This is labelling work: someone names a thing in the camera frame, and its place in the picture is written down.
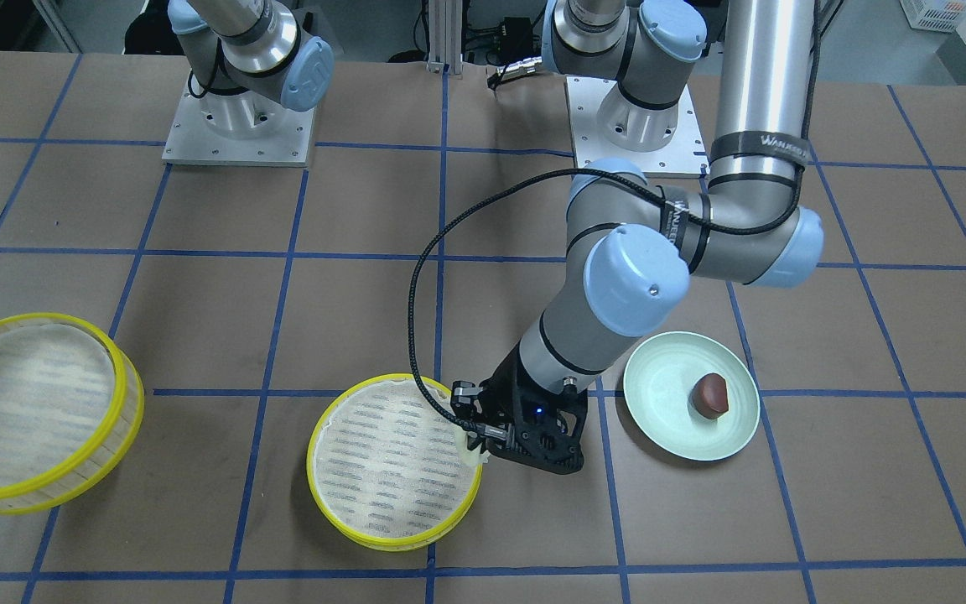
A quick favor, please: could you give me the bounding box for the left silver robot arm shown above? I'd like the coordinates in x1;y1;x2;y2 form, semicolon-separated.
446;1;824;474

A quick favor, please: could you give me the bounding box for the light green plate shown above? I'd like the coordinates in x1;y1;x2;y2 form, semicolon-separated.
622;331;761;461

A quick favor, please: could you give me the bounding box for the side yellow bamboo steamer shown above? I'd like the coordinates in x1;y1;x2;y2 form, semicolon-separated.
0;312;146;513

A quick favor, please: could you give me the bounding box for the centre yellow bamboo steamer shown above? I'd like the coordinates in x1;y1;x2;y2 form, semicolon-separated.
305;373;486;553

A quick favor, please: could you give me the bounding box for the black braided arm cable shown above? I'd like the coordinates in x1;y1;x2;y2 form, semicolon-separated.
410;0;823;433

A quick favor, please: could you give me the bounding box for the white bun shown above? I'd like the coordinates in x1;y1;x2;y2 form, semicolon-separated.
452;427;491;469

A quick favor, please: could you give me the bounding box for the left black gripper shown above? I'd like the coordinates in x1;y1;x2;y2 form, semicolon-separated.
451;349;588;475

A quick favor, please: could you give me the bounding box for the dark red bun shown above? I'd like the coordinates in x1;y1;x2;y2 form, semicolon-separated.
689;373;730;420

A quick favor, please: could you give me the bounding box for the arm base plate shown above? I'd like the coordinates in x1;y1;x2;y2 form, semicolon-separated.
566;75;709;179
162;89;315;168

